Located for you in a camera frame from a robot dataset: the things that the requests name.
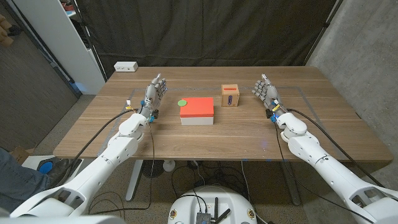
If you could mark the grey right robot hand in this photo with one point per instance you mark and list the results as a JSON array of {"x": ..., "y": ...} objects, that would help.
[{"x": 270, "y": 93}]

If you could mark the black floor fan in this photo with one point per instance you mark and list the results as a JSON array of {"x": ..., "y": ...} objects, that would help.
[{"x": 153, "y": 168}]

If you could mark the black slanted antenna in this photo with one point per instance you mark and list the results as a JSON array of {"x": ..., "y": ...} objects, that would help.
[{"x": 223, "y": 215}]

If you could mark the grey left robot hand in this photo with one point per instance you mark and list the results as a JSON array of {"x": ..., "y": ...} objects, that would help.
[{"x": 151, "y": 96}]

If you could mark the brown cardboard box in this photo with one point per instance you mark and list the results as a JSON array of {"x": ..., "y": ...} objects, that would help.
[{"x": 20, "y": 155}]

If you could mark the person's leg in jeans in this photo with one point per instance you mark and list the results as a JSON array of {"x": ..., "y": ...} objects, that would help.
[{"x": 18, "y": 183}]

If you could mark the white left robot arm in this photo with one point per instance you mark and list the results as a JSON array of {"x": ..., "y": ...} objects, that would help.
[{"x": 105, "y": 158}]

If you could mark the black curtain backdrop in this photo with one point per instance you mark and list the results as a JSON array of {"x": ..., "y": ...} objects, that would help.
[{"x": 202, "y": 31}]

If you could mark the green round coin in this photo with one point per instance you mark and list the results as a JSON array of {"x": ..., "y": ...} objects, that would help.
[{"x": 182, "y": 102}]

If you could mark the black backdrop stand pole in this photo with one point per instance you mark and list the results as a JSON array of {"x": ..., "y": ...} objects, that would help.
[
  {"x": 323, "y": 28},
  {"x": 90, "y": 43}
]

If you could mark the tan wooden object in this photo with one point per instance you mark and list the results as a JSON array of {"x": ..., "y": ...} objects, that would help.
[{"x": 4, "y": 31}]

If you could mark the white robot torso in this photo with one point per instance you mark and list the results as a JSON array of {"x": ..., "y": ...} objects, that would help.
[{"x": 186, "y": 205}]

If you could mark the black upright antenna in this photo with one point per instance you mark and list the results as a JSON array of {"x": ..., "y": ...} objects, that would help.
[{"x": 216, "y": 207}]

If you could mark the grey table leg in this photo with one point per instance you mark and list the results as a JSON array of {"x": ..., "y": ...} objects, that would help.
[{"x": 290, "y": 186}]

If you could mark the white round floor disc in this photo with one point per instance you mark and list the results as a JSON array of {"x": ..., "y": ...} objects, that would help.
[{"x": 168, "y": 165}]

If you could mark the white box with red lid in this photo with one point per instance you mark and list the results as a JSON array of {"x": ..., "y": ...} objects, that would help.
[{"x": 197, "y": 109}]

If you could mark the white power strip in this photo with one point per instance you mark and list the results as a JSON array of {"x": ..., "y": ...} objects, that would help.
[{"x": 125, "y": 66}]

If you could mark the blue round pad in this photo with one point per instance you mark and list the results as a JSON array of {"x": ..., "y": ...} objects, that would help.
[{"x": 45, "y": 167}]

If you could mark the white table leg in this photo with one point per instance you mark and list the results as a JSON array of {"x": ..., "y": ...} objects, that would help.
[{"x": 134, "y": 180}]

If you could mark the white cabinet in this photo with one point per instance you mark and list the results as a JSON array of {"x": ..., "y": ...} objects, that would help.
[{"x": 62, "y": 40}]

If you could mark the small wooden slot box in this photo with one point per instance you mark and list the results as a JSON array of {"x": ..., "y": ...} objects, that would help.
[{"x": 230, "y": 96}]

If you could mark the small grey electronics box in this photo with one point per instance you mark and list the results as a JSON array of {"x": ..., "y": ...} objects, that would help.
[{"x": 203, "y": 218}]

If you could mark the dark shoe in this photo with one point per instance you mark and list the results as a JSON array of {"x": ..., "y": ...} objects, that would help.
[{"x": 60, "y": 169}]

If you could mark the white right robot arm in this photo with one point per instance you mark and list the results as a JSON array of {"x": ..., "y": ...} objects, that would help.
[{"x": 326, "y": 168}]

